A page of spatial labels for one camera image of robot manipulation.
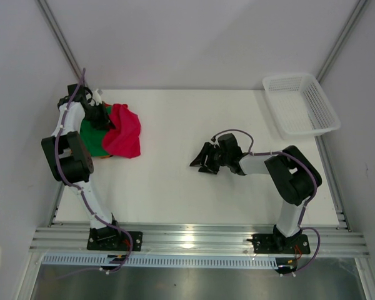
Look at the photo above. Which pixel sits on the right aluminium corner post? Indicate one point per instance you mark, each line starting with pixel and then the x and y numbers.
pixel 342 38

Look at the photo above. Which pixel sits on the crimson t shirt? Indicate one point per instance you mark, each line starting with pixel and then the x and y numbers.
pixel 123 139

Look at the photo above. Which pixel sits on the white plastic basket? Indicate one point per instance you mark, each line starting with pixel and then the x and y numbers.
pixel 299 106

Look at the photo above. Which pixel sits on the aluminium corner post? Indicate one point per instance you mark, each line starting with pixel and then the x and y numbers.
pixel 342 38
pixel 59 37

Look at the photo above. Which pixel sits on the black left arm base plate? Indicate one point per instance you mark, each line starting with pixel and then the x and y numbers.
pixel 114 241

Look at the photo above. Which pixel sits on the green folded t shirt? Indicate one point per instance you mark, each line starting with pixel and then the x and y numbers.
pixel 93 138

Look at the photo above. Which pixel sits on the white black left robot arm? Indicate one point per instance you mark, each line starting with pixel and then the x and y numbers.
pixel 70 161

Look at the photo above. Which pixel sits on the left aluminium corner post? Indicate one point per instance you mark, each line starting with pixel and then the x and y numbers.
pixel 59 37

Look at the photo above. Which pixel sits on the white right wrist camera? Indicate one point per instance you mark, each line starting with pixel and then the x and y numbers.
pixel 214 139

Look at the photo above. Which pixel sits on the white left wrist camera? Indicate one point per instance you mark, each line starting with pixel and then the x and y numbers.
pixel 97 95

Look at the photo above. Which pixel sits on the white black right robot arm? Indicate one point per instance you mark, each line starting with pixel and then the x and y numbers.
pixel 294 177

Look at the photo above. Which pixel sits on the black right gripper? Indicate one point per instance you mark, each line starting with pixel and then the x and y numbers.
pixel 211 157

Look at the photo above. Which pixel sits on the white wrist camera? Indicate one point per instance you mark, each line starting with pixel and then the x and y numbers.
pixel 97 95
pixel 214 139

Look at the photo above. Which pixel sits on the aluminium front rail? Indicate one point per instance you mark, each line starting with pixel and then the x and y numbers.
pixel 193 240

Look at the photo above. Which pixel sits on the white slotted cable duct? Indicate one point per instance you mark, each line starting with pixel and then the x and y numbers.
pixel 151 260

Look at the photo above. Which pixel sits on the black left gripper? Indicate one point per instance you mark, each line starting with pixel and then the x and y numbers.
pixel 105 123

